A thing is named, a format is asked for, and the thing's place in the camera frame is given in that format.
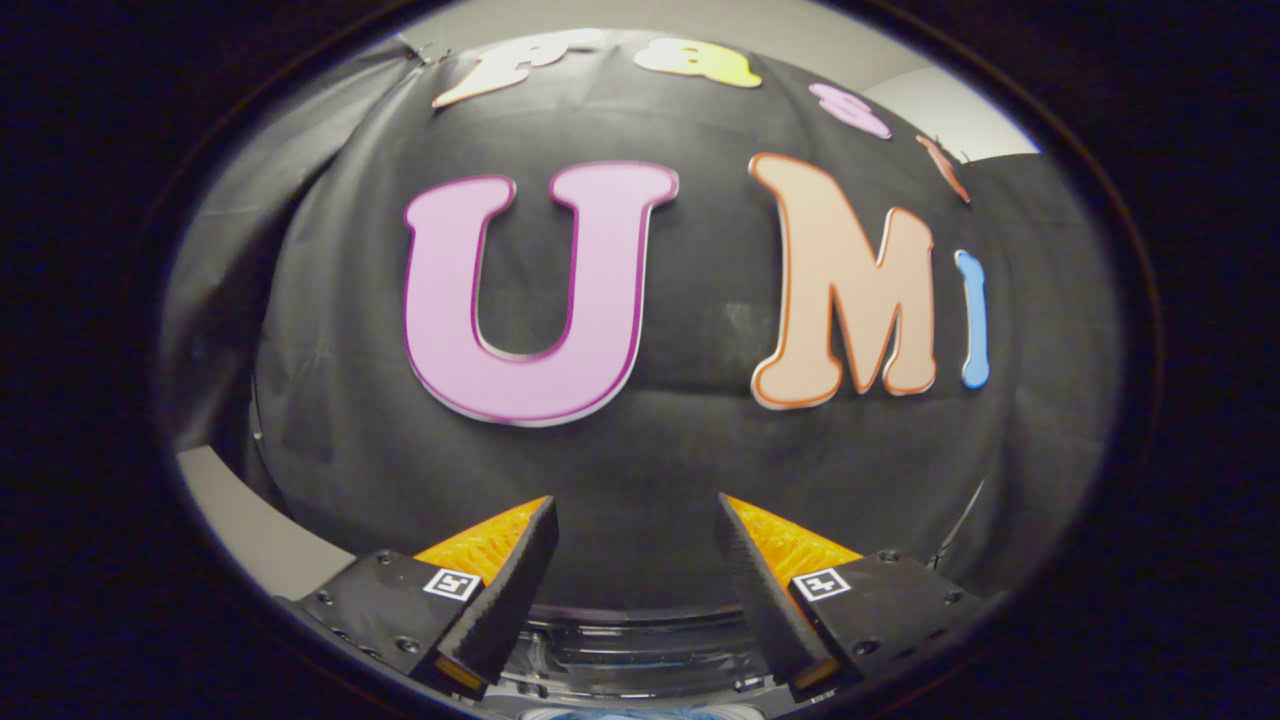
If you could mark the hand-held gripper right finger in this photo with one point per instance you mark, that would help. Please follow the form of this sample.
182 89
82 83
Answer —
765 600

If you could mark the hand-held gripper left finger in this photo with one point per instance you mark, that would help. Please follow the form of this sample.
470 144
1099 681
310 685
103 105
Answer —
505 600

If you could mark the light blue button shirt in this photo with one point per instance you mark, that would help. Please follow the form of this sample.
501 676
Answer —
640 714

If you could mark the black backdrop cloth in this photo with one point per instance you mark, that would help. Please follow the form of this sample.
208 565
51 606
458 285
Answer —
650 480

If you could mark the backdrop stand pole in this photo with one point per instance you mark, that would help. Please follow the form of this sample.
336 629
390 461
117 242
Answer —
960 522

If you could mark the grey and beige cabinet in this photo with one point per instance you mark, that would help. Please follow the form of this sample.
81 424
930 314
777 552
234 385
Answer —
250 520

